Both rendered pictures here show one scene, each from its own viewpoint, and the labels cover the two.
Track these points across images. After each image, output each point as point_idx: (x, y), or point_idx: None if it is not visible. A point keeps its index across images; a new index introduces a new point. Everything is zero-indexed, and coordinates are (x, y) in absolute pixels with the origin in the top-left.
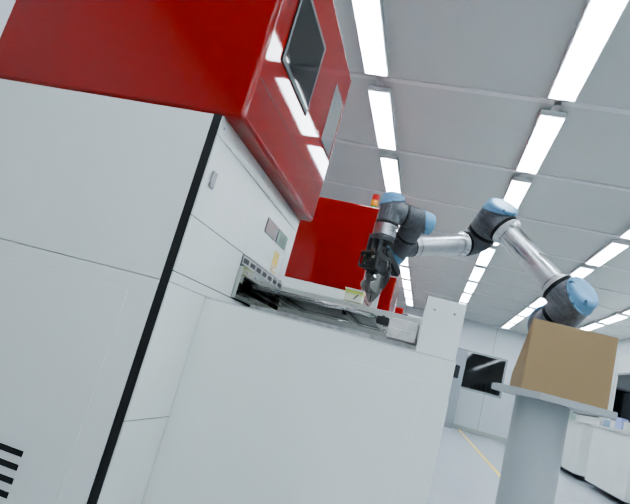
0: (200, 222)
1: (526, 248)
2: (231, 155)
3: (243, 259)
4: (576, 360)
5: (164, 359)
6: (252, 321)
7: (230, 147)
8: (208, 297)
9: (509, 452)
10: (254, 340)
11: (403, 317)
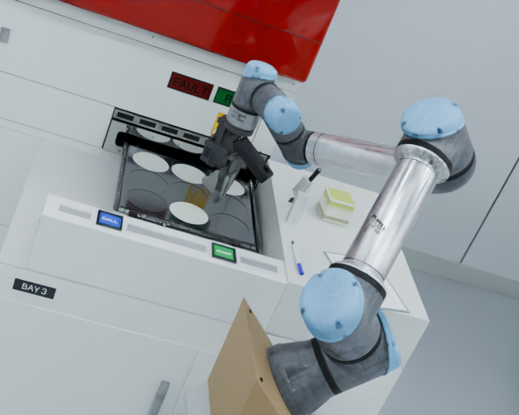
0: None
1: (376, 200)
2: (35, 10)
3: (115, 113)
4: (232, 380)
5: None
6: None
7: (30, 2)
8: (40, 140)
9: None
10: None
11: (280, 244)
